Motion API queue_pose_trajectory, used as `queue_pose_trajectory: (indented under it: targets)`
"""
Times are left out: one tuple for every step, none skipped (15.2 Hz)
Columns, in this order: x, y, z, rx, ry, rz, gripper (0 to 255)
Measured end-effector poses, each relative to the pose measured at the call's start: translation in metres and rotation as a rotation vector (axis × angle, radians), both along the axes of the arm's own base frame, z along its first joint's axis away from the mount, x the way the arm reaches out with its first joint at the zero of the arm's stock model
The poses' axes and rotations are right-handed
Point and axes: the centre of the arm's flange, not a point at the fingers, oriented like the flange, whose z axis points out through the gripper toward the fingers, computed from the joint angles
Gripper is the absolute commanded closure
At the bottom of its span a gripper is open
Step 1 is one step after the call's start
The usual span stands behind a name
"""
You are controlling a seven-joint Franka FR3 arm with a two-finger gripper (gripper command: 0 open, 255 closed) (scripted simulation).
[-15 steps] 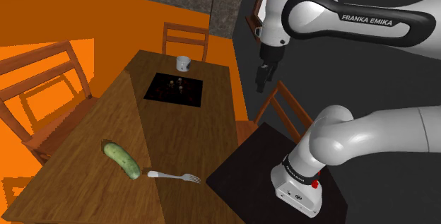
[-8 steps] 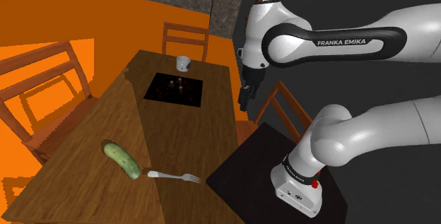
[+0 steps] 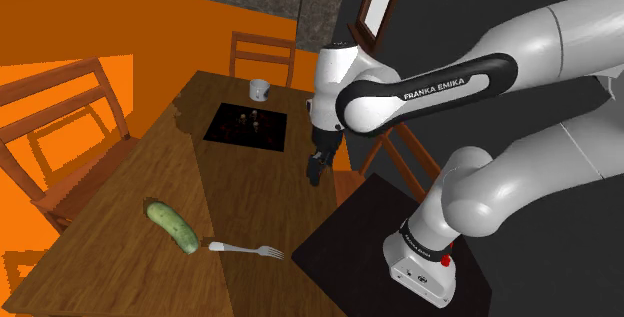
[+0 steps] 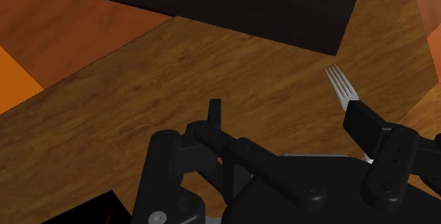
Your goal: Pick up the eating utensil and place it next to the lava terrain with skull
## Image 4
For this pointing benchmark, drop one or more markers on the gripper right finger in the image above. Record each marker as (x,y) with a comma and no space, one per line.
(391,168)

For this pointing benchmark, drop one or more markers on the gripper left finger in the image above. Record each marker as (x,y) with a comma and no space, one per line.
(163,168)

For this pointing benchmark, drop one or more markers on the wooden table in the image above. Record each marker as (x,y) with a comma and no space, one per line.
(137,96)

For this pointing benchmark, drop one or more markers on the black flat box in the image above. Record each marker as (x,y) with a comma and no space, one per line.
(98,211)

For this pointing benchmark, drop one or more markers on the silver fork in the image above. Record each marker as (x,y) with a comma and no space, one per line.
(342,87)

